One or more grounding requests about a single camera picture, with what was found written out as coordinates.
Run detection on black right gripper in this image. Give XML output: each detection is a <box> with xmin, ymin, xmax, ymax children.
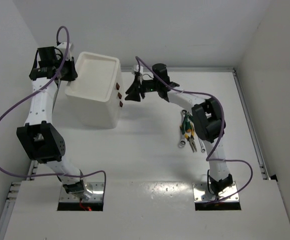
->
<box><xmin>126</xmin><ymin>75</ymin><xmax>160</xmax><ymax>102</ymax></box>

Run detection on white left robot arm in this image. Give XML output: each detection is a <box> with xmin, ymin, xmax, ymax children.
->
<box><xmin>16</xmin><ymin>42</ymin><xmax>93</xmax><ymax>201</ymax></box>

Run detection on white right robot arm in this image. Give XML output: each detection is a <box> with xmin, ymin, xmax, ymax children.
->
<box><xmin>125</xmin><ymin>63</ymin><xmax>233</xmax><ymax>199</ymax></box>

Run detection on white drawer cabinet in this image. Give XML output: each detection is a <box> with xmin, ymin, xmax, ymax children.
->
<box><xmin>52</xmin><ymin>51</ymin><xmax>125</xmax><ymax>129</ymax></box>

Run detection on green yellow long-nose pliers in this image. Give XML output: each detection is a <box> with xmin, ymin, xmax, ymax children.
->
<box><xmin>184</xmin><ymin>123</ymin><xmax>197</xmax><ymax>153</ymax></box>

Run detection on silver ratchet wrench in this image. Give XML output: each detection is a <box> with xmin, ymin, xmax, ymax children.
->
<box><xmin>178</xmin><ymin>109</ymin><xmax>187</xmax><ymax>148</ymax></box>

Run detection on silver combination wrench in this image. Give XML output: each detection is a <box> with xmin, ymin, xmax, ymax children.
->
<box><xmin>198</xmin><ymin>138</ymin><xmax>206</xmax><ymax>153</ymax></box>

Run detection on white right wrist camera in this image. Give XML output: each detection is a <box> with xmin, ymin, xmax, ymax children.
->
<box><xmin>132</xmin><ymin>64</ymin><xmax>144</xmax><ymax>82</ymax></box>

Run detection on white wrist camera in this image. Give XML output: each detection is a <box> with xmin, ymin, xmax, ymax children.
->
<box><xmin>132</xmin><ymin>64</ymin><xmax>144</xmax><ymax>82</ymax></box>
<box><xmin>56</xmin><ymin>41</ymin><xmax>74</xmax><ymax>61</ymax></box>

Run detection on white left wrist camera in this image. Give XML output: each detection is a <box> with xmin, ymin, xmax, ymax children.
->
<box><xmin>56</xmin><ymin>41</ymin><xmax>74</xmax><ymax>61</ymax></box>

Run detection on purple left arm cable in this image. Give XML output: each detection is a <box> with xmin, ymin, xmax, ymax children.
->
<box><xmin>0</xmin><ymin>25</ymin><xmax>107</xmax><ymax>198</ymax></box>

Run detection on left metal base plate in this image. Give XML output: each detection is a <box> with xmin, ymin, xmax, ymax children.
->
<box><xmin>58</xmin><ymin>182</ymin><xmax>104</xmax><ymax>203</ymax></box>

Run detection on metal base plate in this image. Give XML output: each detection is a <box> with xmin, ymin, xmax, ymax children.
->
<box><xmin>193</xmin><ymin>182</ymin><xmax>240</xmax><ymax>203</ymax></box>
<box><xmin>58</xmin><ymin>182</ymin><xmax>104</xmax><ymax>203</ymax></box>

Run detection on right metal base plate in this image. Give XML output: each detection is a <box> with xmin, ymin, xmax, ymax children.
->
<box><xmin>193</xmin><ymin>182</ymin><xmax>240</xmax><ymax>203</ymax></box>

